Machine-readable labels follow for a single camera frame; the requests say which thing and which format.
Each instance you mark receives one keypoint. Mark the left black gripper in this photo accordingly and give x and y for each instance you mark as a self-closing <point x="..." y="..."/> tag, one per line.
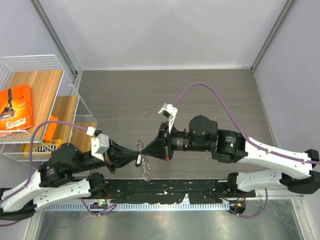
<point x="117" y="156"/>

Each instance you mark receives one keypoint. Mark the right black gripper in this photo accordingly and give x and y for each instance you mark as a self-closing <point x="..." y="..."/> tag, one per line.
<point x="161" y="147"/>

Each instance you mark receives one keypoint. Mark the silver key with black tag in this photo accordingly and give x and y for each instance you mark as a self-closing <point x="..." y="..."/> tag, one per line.
<point x="138" y="161"/>

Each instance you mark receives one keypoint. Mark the metal disc with key rings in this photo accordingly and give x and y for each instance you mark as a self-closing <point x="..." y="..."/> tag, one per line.
<point x="145" y="174"/>

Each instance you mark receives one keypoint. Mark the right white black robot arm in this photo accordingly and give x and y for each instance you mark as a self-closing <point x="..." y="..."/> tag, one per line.
<point x="283" y="169"/>

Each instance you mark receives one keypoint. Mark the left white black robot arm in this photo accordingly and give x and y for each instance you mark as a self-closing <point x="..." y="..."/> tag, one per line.
<point x="54" y="181"/>

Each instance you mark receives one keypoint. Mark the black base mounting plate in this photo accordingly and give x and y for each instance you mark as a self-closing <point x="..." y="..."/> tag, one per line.
<point x="167" y="191"/>

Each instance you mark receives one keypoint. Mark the yellow candy bag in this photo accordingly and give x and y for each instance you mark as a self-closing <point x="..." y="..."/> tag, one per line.
<point x="40" y="150"/>

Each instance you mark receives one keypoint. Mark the small orange packet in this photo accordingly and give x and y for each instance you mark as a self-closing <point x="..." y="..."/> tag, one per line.
<point x="50" y="131"/>

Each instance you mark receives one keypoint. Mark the orange product box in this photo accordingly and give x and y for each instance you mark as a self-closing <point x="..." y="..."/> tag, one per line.
<point x="16" y="108"/>

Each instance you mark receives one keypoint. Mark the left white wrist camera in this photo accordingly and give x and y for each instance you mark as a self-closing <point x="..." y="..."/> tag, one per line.
<point x="99" y="143"/>

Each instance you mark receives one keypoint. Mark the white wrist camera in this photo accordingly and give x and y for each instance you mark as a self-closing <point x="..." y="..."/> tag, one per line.
<point x="170" y="112"/>
<point x="99" y="143"/>

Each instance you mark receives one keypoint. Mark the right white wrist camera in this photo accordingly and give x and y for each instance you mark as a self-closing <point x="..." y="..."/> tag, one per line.
<point x="170" y="112"/>

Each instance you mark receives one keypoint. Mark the white slotted cable duct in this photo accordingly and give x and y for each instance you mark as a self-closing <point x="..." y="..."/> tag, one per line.
<point x="77" y="206"/>

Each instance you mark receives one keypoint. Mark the white wire shelf rack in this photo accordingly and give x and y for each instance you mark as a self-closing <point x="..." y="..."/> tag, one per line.
<point x="53" y="93"/>

